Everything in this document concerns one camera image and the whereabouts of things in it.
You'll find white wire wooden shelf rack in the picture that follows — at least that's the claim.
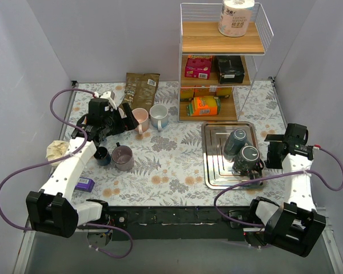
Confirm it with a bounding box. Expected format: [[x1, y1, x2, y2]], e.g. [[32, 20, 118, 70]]
[[178, 2, 274, 122]]

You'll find teal grey mug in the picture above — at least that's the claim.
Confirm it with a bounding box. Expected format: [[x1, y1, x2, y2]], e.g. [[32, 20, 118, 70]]
[[223, 129, 252, 162]]

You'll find orange green sponge pack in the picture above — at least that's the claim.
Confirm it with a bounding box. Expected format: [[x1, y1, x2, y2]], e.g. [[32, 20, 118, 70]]
[[186, 95, 221, 116]]

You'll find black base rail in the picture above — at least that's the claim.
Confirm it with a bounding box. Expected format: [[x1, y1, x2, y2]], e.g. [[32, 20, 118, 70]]
[[77, 205, 272, 240]]

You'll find black box on shelf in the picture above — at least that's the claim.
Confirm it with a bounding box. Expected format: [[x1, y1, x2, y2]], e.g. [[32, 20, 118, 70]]
[[216, 55, 245, 84]]

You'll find pink Mommy box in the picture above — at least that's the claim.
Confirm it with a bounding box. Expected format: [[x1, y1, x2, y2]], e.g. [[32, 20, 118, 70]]
[[184, 55, 213, 79]]

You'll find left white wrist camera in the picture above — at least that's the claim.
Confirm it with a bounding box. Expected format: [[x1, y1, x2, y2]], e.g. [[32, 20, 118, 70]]
[[93, 91, 118, 110]]

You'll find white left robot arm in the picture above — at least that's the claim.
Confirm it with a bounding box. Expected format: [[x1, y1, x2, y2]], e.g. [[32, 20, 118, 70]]
[[26, 98, 139, 237]]

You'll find brown snack bag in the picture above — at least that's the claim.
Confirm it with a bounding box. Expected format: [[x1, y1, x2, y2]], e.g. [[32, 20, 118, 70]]
[[121, 72, 160, 112]]

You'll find yellow sponge packs row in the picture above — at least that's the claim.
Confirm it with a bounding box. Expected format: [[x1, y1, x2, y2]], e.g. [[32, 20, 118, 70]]
[[180, 86, 233, 102]]

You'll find mauve purple mug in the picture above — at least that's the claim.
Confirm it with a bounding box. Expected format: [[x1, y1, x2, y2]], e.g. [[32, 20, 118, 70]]
[[111, 142, 134, 171]]

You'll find pink mug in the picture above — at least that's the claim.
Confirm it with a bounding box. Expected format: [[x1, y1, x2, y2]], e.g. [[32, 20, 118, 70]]
[[132, 108, 149, 135]]

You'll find purple small box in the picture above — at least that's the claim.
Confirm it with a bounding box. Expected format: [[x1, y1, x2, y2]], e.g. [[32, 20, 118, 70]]
[[75, 177, 95, 192]]

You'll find white blue gradient mug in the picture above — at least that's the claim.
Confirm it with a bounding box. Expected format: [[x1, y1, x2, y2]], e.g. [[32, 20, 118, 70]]
[[149, 104, 169, 131]]

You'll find dark green mug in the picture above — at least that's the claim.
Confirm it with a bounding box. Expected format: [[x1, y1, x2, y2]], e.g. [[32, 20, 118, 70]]
[[233, 146, 264, 179]]

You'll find navy blue mug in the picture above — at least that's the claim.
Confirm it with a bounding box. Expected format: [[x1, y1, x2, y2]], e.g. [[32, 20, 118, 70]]
[[94, 147, 111, 166]]

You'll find toilet paper roll on shelf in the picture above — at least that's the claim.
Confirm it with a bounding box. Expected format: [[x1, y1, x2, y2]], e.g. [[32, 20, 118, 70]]
[[218, 0, 255, 37]]

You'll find steel tray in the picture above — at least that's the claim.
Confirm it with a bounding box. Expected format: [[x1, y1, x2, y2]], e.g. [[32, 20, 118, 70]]
[[201, 122, 262, 190]]

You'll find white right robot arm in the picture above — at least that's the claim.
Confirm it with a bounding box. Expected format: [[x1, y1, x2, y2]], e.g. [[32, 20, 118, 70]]
[[247, 123, 326, 257]]

